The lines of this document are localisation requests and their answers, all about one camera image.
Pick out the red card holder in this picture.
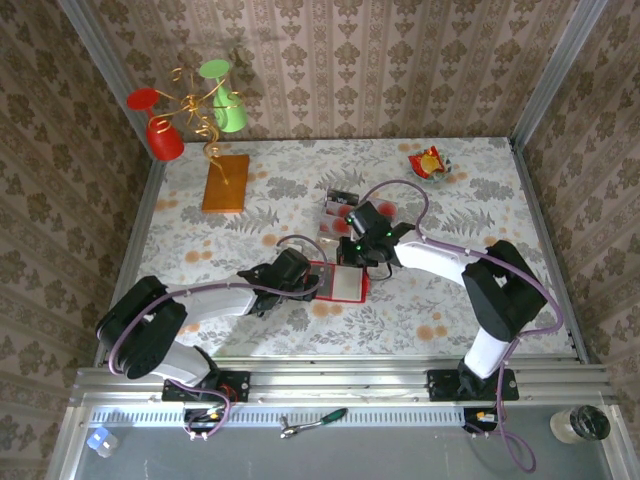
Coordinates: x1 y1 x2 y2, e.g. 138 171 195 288
311 259 371 305

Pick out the floral tablecloth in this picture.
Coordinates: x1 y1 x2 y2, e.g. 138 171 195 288
115 137 575 359

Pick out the small glass bowl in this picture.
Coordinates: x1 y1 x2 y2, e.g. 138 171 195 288
410 152 454 186

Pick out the red snack packet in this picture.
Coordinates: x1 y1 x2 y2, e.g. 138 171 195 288
407 145 446 179

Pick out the left black connector block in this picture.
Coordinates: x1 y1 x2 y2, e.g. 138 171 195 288
182 406 228 435

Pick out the black connector block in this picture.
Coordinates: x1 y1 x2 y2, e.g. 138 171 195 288
182 406 228 435
462 406 501 435

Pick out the green plastic wine glass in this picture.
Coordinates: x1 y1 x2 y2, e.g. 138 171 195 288
198 58 249 134

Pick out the right black connector block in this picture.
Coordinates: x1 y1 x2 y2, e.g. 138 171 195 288
462 406 501 435

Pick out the red plastic wine glass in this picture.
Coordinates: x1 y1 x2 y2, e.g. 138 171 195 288
125 87 186 163

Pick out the small blue white plastic box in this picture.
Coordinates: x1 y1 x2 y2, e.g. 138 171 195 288
85 424 121 459

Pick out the clear jar with black lid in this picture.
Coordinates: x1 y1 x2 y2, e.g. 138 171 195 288
549 404 613 446

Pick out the aluminium front rail beam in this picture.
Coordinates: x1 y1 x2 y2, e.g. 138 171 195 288
69 362 619 407

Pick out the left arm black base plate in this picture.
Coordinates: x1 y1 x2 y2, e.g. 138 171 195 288
161 370 252 404

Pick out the gold wire stand wooden base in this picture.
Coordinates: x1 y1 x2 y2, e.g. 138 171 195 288
167 67 251 216

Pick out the slotted grey cable duct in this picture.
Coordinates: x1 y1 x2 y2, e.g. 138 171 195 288
87 405 474 429

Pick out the green handled ratchet wrench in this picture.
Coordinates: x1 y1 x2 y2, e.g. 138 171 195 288
279 407 349 441

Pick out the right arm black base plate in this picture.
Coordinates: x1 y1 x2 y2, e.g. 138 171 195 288
426 368 520 403

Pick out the left aluminium side rail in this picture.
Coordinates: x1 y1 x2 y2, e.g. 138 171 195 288
93 158 167 367

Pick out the aluminium side rail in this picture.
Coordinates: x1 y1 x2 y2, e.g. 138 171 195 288
93 158 167 367
508 139 590 362

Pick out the right aluminium side rail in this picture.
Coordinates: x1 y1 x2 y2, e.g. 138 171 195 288
508 139 590 362

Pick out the right aluminium corner post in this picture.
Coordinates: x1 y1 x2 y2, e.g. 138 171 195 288
510 0 610 147

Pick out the aluminium corner post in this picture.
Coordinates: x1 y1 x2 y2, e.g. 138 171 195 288
510 0 610 147
55 0 152 151

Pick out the left aluminium corner post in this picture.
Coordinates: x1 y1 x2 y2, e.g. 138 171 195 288
55 0 152 151

